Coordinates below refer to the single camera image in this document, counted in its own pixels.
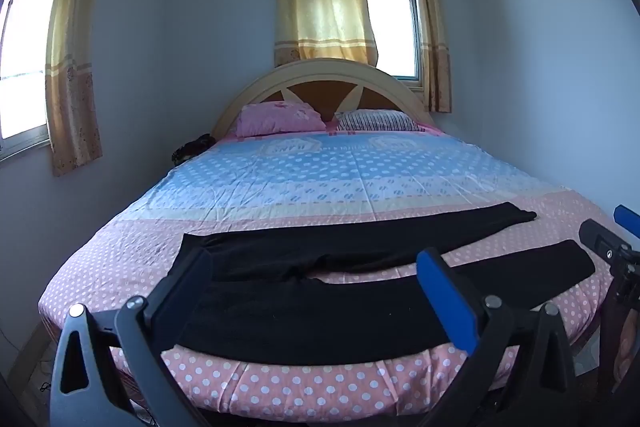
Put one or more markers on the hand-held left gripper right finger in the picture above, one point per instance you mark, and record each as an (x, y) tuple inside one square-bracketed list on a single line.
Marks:
[(445, 297)]

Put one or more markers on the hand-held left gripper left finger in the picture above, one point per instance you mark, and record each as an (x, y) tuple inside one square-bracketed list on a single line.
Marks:
[(192, 274)]

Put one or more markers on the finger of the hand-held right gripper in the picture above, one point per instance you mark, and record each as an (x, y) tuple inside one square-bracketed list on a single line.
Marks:
[(629, 218), (600, 241)]

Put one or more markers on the black pants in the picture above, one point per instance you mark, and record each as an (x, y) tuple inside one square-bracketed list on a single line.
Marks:
[(300, 322)]

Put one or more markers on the black bag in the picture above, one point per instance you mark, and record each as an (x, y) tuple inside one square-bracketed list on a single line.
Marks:
[(192, 149)]

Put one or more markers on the polka dot bed sheet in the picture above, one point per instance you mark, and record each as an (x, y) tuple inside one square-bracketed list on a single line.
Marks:
[(325, 187)]

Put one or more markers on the pink pillow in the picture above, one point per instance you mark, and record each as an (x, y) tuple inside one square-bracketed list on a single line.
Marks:
[(280, 119)]

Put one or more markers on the striped pillow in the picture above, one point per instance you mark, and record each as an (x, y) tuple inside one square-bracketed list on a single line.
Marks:
[(375, 121)]

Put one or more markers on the arched wooden headboard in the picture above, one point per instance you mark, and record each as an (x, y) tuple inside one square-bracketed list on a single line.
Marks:
[(320, 89)]

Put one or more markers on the wide yellow patterned curtain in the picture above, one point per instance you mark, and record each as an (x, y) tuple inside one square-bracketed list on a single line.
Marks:
[(75, 82)]

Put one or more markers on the narrow yellow patterned curtain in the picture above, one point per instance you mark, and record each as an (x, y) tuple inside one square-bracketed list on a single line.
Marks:
[(430, 32)]

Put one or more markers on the window behind headboard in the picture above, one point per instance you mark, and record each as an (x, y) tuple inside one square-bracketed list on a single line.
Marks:
[(390, 32)]

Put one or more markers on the large side window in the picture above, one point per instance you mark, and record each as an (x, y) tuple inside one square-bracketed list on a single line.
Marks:
[(25, 57)]

